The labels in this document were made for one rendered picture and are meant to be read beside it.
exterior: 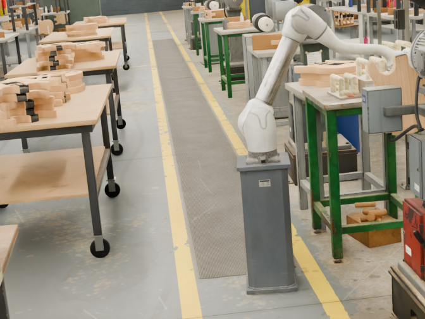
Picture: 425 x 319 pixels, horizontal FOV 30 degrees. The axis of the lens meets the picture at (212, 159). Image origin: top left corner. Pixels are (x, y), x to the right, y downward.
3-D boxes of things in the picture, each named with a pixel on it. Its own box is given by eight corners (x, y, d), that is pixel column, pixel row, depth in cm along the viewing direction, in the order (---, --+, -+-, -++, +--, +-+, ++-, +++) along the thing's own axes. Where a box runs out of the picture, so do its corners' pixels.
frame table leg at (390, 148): (398, 225, 513) (394, 87, 492) (389, 226, 513) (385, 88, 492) (395, 222, 518) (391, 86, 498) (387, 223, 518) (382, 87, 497)
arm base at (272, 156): (245, 166, 409) (245, 156, 407) (245, 156, 430) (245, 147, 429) (281, 164, 408) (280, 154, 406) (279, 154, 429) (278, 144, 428)
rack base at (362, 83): (393, 94, 449) (393, 78, 447) (365, 97, 447) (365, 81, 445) (376, 88, 475) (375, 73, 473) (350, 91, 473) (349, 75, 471)
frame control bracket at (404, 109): (427, 112, 353) (427, 104, 352) (386, 117, 352) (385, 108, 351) (424, 111, 357) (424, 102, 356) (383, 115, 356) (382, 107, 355)
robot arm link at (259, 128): (250, 154, 411) (247, 112, 406) (243, 147, 428) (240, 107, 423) (281, 150, 413) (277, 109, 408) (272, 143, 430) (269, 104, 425)
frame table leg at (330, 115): (343, 263, 456) (336, 109, 436) (334, 264, 456) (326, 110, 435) (341, 260, 462) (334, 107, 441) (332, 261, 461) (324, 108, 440)
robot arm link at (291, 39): (237, 136, 426) (229, 128, 448) (264, 147, 430) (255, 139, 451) (296, 2, 416) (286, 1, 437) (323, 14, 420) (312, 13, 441)
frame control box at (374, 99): (425, 149, 346) (424, 90, 340) (377, 154, 345) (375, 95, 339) (407, 138, 370) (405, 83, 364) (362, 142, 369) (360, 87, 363)
